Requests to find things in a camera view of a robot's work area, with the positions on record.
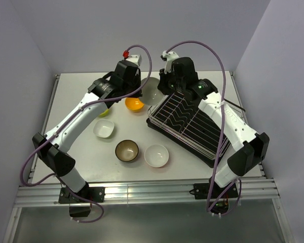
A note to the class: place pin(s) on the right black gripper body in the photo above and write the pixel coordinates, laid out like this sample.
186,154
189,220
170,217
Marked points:
170,84

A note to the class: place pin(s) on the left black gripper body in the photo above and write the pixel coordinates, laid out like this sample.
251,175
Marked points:
131,86

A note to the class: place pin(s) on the white ribbed bowl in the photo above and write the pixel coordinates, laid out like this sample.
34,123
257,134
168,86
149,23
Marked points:
151,96

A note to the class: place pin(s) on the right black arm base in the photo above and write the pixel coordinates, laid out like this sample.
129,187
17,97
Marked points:
200,191

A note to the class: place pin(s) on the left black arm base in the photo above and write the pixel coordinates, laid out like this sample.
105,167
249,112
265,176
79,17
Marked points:
81,204

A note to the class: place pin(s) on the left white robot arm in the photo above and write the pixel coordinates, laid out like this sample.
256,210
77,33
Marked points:
52,147

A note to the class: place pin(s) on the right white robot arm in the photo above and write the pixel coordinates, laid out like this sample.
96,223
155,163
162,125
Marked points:
250,147

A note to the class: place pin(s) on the orange round bowl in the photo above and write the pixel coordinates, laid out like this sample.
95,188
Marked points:
134,104

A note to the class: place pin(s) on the green round bowl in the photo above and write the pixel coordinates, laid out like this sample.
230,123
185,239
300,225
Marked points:
105,113

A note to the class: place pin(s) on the white square bowl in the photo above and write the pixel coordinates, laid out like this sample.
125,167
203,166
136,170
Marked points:
103,128

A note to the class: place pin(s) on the brown patterned bowl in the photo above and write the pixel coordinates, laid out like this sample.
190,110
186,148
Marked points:
127,151

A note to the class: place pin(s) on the white bowl orange outside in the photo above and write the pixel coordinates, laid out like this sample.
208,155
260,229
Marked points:
156,156

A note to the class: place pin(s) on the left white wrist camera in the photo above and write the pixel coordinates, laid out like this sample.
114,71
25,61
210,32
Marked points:
136,59

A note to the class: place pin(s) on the aluminium frame rail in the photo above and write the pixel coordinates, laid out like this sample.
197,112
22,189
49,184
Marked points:
142,192

